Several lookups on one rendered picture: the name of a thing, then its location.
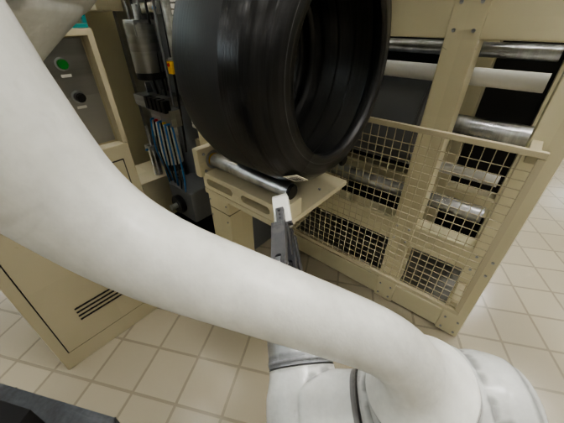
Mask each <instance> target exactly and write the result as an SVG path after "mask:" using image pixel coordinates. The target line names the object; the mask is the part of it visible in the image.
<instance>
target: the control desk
mask: <svg viewBox="0 0 564 423"><path fill-rule="evenodd" d="M43 62H44V64H45V66H46V67H47V69H48V71H49V72H50V74H51V75H52V76H53V78H54V79H55V81H56V83H57V84H58V86H59V87H60V89H61V90H62V91H63V93H64V94H65V96H66V98H67V99H68V101H69V102H70V104H71V105H72V106H73V108H74V109H75V111H76V113H77V114H78V116H79V117H80V119H81V121H82V122H83V123H84V124H85V126H86V128H87V129H88V131H89V132H90V134H91V135H92V137H93V138H94V139H95V140H96V142H97V143H98V145H99V146H100V148H101V149H102V151H103V152H104V154H105V155H106V156H107V157H108V158H109V159H110V160H111V162H112V163H113V164H114V165H115V166H116V167H117V169H118V170H119V171H120V172H121V173H122V174H123V175H124V176H125V177H126V178H127V179H128V180H129V181H130V182H131V183H132V184H133V185H134V186H136V187H137V188H138V189H139V190H140V191H142V192H143V193H144V191H143V188H142V186H141V183H140V180H139V177H138V172H137V170H136V167H135V164H134V162H133V157H132V154H131V151H130V148H129V146H128V141H127V138H126V135H125V132H124V129H123V125H122V122H121V119H120V117H119V114H118V109H117V106H116V103H115V101H114V98H113V95H112V91H111V87H110V85H109V82H108V79H107V75H106V72H105V70H104V67H103V63H102V59H101V56H100V54H99V51H98V48H97V43H96V41H95V38H94V35H93V32H92V30H91V28H71V30H70V31H69V32H68V33H67V34H66V35H65V36H64V37H63V39H62V40H61V41H60V42H59V43H58V44H57V45H56V46H55V48H54V49H53V50H52V51H51V52H50V54H49V55H48V56H47V57H46V59H45V60H44V61H43ZM0 290H1V291H2V292H3V294H4V295H5V296H6V297H7V298H8V300H9V301H10V302H11V303H12V304H13V306H14V307H15V308H16V309H17V311H18V312H19V313H20V314H21V315H22V317H23V318H24V319H25V320H26V322H27V323H28V324H29V325H30V326H31V327H32V328H33V329H34V330H35V332H36V333H37V334H38V335H39V336H40V338H41V339H42V340H43V341H44V343H45V344H46V345H47V346H48V347H49V348H50V350H51V351H52V352H53V353H54V355H55V356H56V357H57V358H58V359H59V360H60V361H61V362H62V363H63V365H64V366H65V367H66V368H67V369H68V370H70V369H71V368H73V367H75V366H76V365H77V364H78V363H80V362H81V361H82V360H84V359H85V358H87V357H89V356H90V355H91V354H93V353H94V352H95V351H97V350H98V349H99V348H101V347H103V346H104V345H105V344H107V343H108V342H110V341H111V340H112V339H113V338H115V337H117V336H118V335H120V334H121V333H122V332H124V331H126V330H127V329H128V328H129V327H131V326H132V325H134V324H135V323H136V322H138V321H140V320H141V319H142V318H144V317H145V316H147V315H148V314H149V313H150V312H152V311H154V310H155V309H157V308H158V307H155V306H152V305H149V304H146V303H143V302H142V301H139V300H135V299H133V298H130V297H128V296H126V295H122V294H120V293H118V292H116V291H114V290H110V289H108V288H106V287H104V286H102V285H99V284H97V283H95V282H92V281H90V280H88V279H86V278H84V277H82V276H80V275H78V274H75V273H73V272H71V271H69V270H68V269H65V268H63V267H61V266H59V265H58V264H56V263H54V262H52V261H50V260H48V259H47V258H44V257H42V256H40V255H38V254H37V253H35V252H33V251H31V250H29V249H27V248H26V247H24V246H22V245H20V244H18V243H16V242H14V241H13V240H11V239H10V238H7V237H5V236H3V235H2V234H1V233H0Z"/></svg>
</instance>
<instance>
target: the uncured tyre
mask: <svg viewBox="0 0 564 423"><path fill-rule="evenodd" d="M391 18H392V2H391V0H175V7H174V13H173V21H172V55H173V63H174V69H175V78H176V81H177V85H178V88H179V92H180V96H181V99H182V101H183V103H184V106H185V109H186V111H187V113H188V115H189V117H190V119H191V121H192V122H193V124H194V125H195V127H196V129H197V130H198V132H199V133H200V134H201V136H202V137H203V138H204V139H205V140H206V141H207V142H208V143H209V144H210V145H211V146H212V147H213V148H214V149H215V150H216V151H217V152H218V153H220V154H221V155H223V156H224V157H226V158H228V159H230V160H232V161H234V162H236V163H239V164H241V165H244V166H247V167H249V168H251V169H253V170H257V171H259V172H261V173H264V174H266V175H269V176H272V177H274V178H276V179H278V180H285V181H292V180H288V179H286V178H284V177H283V176H288V175H298V176H301V177H303V178H305V179H307V180H312V179H314V178H316V177H317V176H319V175H322V174H324V173H325V172H327V171H328V170H330V169H332V168H333V167H335V166H336V165H338V164H339V163H340V162H341V161H342V160H343V159H344V158H345V157H346V156H347V155H348V153H349V152H350V151H351V150H352V148H353V147H354V145H355V144H356V142H357V141H358V139H359V138H360V136H361V134H362V132H363V130H364V129H365V127H366V125H367V123H368V120H369V118H370V116H371V113H372V111H373V108H374V105H375V102H376V100H377V97H378V94H379V90H380V87H381V84H382V80H383V77H384V71H385V66H386V62H387V58H388V53H389V41H390V32H391Z"/></svg>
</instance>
